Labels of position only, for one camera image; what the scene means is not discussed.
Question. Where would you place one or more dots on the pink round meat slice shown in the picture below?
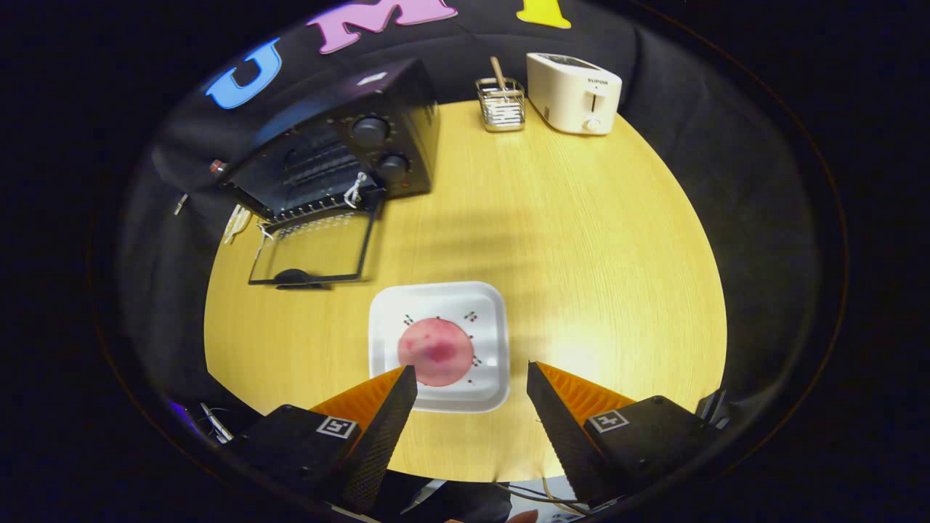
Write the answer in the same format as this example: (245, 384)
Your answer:
(436, 352)

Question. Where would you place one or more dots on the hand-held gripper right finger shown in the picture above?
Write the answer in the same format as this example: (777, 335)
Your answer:
(563, 436)

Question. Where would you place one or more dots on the white pop-up toaster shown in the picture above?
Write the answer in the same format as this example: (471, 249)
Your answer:
(574, 94)

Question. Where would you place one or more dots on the white cloth clip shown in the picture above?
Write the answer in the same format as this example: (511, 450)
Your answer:
(181, 203)

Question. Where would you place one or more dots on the white square plate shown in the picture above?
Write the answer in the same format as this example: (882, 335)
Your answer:
(479, 305)

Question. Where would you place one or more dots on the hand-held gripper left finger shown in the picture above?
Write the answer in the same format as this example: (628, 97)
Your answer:
(381, 443)

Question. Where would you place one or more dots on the black toaster oven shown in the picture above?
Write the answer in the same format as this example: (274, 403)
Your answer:
(407, 109)

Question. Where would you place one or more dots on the wooden stick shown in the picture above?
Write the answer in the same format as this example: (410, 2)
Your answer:
(498, 73)

